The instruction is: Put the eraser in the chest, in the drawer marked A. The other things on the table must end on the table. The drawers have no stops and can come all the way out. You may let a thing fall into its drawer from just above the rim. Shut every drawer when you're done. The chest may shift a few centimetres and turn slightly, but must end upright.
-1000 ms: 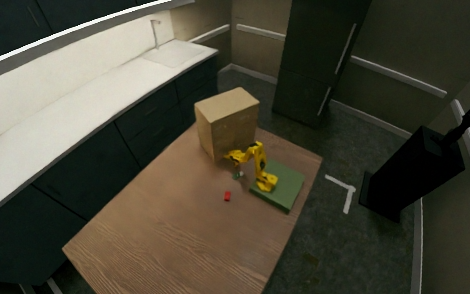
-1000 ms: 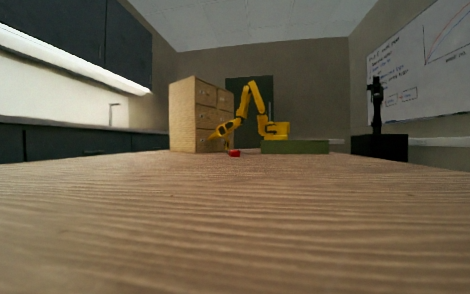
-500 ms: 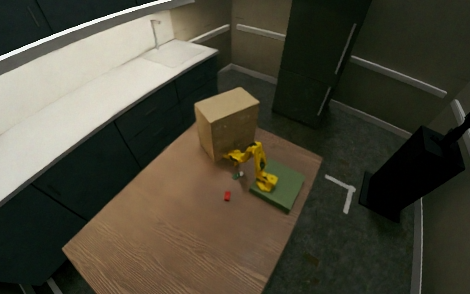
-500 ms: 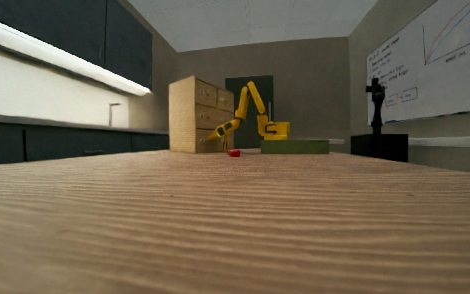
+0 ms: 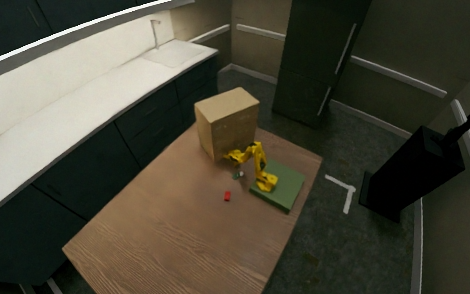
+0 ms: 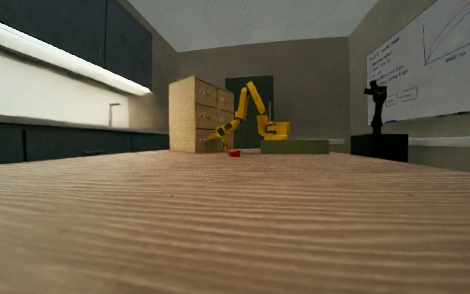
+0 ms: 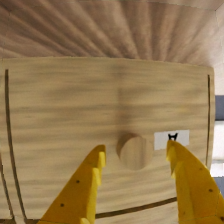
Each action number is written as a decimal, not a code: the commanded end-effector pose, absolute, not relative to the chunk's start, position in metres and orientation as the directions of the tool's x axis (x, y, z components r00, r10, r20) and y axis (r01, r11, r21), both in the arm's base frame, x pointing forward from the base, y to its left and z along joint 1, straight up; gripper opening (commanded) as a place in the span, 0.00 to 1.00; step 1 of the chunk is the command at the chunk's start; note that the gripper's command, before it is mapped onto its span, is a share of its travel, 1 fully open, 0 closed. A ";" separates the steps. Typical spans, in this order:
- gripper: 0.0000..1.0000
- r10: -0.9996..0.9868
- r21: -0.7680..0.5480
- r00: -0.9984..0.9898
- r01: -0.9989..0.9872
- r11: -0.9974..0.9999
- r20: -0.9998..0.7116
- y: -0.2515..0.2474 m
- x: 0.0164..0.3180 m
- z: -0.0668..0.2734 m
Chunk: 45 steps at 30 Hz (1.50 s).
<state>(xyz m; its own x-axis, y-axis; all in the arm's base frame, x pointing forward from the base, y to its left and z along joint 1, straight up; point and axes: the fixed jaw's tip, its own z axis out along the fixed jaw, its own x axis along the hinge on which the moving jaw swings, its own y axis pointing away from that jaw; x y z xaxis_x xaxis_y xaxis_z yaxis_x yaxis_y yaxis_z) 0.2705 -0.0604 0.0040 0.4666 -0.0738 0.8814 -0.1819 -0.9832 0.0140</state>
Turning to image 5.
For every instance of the tan wooden chest of drawers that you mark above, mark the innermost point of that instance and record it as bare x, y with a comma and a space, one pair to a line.
218, 107

